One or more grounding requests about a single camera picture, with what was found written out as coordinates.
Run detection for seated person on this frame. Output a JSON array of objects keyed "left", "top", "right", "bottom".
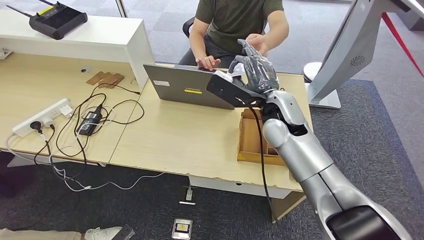
[{"left": 178, "top": 0, "right": 290, "bottom": 72}]

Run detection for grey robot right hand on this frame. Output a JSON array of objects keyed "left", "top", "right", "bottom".
[{"left": 227, "top": 38, "right": 280, "bottom": 96}]

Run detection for person's left hand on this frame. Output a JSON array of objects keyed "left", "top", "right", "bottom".
[{"left": 245, "top": 33, "right": 270, "bottom": 58}]

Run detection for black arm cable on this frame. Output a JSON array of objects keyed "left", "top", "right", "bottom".
[{"left": 234, "top": 96, "right": 283, "bottom": 233}]

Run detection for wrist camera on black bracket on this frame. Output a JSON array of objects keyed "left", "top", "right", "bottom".
[{"left": 205, "top": 69, "right": 268, "bottom": 110}]

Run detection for wooden organizer box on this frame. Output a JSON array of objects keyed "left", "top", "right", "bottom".
[{"left": 236, "top": 107, "right": 286, "bottom": 167}]

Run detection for brown wooden pieces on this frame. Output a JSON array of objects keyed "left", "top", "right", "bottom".
[{"left": 85, "top": 71, "right": 125, "bottom": 90}]

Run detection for standing person's leg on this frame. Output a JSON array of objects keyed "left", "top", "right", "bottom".
[{"left": 0, "top": 228, "right": 87, "bottom": 240}]

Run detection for round white base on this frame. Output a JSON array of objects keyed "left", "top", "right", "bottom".
[{"left": 302, "top": 61, "right": 323, "bottom": 84}]

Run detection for white charger block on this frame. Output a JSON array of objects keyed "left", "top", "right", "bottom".
[{"left": 58, "top": 104, "right": 74, "bottom": 119}]

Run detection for white power strip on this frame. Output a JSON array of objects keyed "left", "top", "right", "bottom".
[{"left": 11, "top": 97, "right": 74, "bottom": 138}]

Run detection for white desk underpanel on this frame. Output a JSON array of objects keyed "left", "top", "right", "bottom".
[{"left": 188, "top": 175, "right": 292, "bottom": 200}]

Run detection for metal floor socket box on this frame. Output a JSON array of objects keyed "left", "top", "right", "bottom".
[{"left": 171, "top": 218, "right": 194, "bottom": 240}]

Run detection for person's right hand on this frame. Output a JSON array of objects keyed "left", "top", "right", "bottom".
[{"left": 195, "top": 55, "right": 222, "bottom": 72}]

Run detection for black power adapter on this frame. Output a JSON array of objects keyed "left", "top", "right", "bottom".
[{"left": 76, "top": 110, "right": 102, "bottom": 137}]

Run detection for wooden desk leg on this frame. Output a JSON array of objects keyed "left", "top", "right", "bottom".
[{"left": 270, "top": 191, "right": 307, "bottom": 223}]

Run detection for white shoe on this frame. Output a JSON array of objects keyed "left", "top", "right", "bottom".
[{"left": 84, "top": 225, "right": 124, "bottom": 240}]

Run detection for metal pole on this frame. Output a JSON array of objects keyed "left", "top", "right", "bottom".
[{"left": 114, "top": 0, "right": 129, "bottom": 19}]

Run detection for grey laptop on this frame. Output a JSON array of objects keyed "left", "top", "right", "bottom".
[{"left": 142, "top": 63, "right": 237, "bottom": 111}]

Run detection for white counter shelf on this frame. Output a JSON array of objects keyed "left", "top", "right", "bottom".
[{"left": 0, "top": 9, "right": 156, "bottom": 91}]

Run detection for black phone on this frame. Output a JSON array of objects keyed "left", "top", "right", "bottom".
[{"left": 110, "top": 223, "right": 136, "bottom": 240}]

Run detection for floor plug with plate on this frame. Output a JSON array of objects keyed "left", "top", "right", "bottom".
[{"left": 178, "top": 185, "right": 197, "bottom": 207}]

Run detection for black remote controller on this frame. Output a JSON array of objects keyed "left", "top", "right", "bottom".
[{"left": 5, "top": 0, "right": 89, "bottom": 41}]

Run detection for black power cable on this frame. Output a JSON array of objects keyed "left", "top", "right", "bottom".
[{"left": 33, "top": 82, "right": 146, "bottom": 167}]

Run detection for silver kiosk stand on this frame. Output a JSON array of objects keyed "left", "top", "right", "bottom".
[{"left": 304, "top": 0, "right": 424, "bottom": 111}]

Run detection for white cable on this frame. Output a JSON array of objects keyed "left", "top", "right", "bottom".
[{"left": 5, "top": 131, "right": 167, "bottom": 193}]

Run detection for black office chair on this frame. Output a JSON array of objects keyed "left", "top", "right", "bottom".
[{"left": 182, "top": 16, "right": 197, "bottom": 39}]

